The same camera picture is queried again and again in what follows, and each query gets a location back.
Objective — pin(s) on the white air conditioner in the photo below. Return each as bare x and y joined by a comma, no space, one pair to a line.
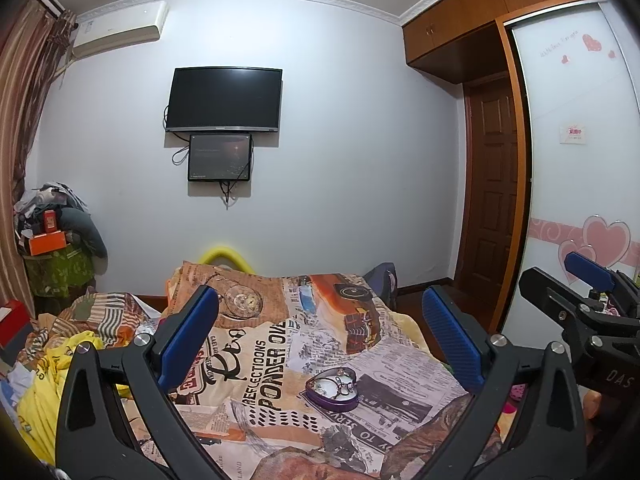
122,28

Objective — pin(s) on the brown wooden door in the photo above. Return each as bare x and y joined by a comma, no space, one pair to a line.
490,189

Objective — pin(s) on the yellow headboard tube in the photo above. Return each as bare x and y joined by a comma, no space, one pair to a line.
228,256

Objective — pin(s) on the green patterned cloth pile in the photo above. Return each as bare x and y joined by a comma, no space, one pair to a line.
56,274

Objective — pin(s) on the printed collage bed blanket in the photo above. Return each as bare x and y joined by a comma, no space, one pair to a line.
213,387

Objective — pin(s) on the black wall television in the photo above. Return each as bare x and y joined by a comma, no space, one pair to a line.
224,98

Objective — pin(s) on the white wardrobe sliding door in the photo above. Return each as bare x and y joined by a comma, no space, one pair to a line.
580,68

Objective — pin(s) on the brown upper wardrobe cabinet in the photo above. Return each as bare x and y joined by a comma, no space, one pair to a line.
458,40

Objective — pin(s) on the orange box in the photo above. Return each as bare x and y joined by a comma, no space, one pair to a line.
47,242

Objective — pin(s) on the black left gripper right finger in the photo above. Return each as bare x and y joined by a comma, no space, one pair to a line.
547,439

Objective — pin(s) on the red box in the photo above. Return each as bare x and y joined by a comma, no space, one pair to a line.
15,326

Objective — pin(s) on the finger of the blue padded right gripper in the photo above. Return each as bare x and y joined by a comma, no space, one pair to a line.
588,271

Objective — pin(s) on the yellow cloth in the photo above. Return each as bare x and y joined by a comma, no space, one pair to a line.
37,410

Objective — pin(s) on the small black wall monitor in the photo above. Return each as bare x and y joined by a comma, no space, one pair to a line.
220,157

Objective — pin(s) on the striped brown curtain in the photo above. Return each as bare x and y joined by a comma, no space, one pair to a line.
30,56

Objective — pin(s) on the purple heart-shaped tin box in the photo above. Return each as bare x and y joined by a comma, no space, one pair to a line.
334,390

